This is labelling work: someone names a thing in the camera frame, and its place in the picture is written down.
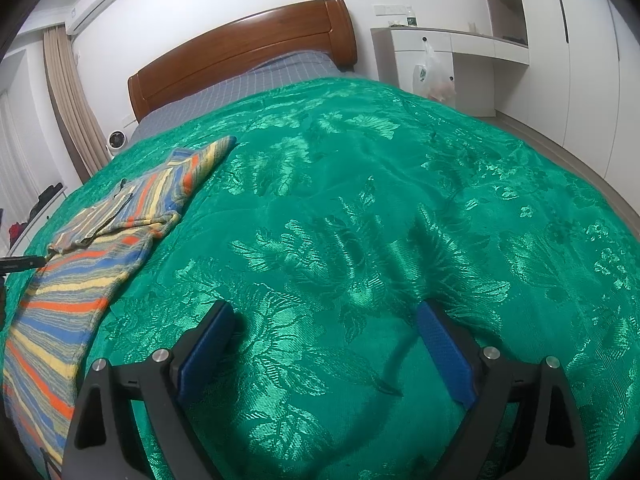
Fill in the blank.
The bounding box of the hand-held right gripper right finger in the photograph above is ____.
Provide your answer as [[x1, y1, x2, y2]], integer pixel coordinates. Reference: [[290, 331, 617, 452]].
[[417, 300, 591, 480]]

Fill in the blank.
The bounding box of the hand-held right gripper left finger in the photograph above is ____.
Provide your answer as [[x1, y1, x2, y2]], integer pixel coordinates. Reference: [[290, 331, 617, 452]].
[[62, 301, 242, 480]]

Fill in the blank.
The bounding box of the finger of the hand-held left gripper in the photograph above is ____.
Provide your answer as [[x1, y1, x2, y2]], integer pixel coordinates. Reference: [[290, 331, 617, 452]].
[[0, 255, 47, 277]]

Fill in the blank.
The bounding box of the striped knit sweater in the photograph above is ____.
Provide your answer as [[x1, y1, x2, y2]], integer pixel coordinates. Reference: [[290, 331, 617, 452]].
[[0, 135, 238, 467]]

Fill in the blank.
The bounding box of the white drawer cabinet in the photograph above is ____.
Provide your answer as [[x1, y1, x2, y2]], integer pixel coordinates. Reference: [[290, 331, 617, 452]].
[[0, 185, 71, 257]]

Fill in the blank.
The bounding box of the black cloth item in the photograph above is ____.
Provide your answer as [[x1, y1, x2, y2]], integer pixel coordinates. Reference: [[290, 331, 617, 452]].
[[25, 184, 68, 222]]

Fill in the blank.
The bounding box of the white sheer curtain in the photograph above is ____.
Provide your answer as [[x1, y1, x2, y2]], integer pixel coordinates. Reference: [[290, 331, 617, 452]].
[[0, 50, 66, 241]]

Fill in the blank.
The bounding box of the beige curtain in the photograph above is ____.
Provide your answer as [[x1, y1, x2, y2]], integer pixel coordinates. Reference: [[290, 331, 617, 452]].
[[42, 22, 113, 183]]

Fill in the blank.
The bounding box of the green floral blanket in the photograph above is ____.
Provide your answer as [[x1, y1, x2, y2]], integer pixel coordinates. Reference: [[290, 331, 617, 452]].
[[0, 76, 640, 480]]

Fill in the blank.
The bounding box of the white plastic bag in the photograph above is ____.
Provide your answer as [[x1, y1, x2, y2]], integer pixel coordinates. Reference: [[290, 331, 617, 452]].
[[409, 40, 458, 108]]

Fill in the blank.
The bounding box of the grey checked bed sheet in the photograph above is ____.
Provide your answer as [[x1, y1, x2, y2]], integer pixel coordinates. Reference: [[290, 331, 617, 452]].
[[131, 49, 368, 141]]

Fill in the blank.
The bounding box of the white desk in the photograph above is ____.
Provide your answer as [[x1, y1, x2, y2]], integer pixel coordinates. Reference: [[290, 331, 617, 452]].
[[370, 25, 531, 117]]

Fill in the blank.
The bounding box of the wooden bed headboard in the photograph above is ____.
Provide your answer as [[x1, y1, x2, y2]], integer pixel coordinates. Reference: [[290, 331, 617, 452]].
[[127, 0, 358, 122]]

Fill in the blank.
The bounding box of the white wardrobe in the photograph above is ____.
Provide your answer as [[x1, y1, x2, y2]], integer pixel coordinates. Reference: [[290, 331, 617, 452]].
[[475, 0, 640, 201]]

